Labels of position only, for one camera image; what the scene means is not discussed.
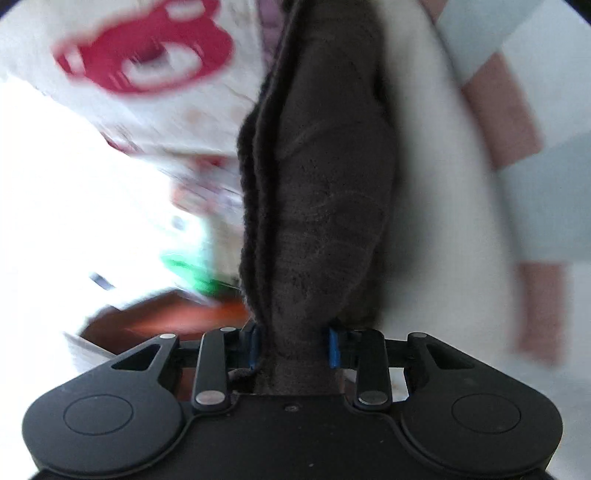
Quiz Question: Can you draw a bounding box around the brown knitted sweater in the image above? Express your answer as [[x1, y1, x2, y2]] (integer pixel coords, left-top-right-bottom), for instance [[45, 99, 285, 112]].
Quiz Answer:
[[235, 0, 402, 398]]

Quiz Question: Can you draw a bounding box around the checkered dog print rug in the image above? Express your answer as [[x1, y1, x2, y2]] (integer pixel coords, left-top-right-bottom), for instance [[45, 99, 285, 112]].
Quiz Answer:
[[416, 0, 591, 370]]

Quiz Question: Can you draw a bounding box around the bear print bedspread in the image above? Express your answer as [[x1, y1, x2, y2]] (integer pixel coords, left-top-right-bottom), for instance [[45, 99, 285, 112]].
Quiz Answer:
[[0, 0, 287, 222]]

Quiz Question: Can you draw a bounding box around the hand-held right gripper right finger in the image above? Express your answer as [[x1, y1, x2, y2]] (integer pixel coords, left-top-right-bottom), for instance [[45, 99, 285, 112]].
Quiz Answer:
[[327, 326, 472, 409]]

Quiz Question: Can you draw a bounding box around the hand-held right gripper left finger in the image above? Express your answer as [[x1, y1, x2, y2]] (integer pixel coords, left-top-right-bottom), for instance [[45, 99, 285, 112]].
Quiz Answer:
[[111, 323, 265, 414]]

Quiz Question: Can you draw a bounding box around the red-brown wooden drawer cabinet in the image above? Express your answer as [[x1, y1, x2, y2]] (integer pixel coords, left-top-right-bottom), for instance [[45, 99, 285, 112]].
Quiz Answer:
[[76, 286, 254, 361]]

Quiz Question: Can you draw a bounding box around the cream folded garment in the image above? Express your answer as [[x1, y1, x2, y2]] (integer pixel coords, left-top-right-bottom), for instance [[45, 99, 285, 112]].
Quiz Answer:
[[379, 0, 527, 379]]

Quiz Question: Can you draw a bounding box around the green plastic bag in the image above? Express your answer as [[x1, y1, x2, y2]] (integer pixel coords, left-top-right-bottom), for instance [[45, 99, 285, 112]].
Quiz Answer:
[[159, 217, 245, 305]]

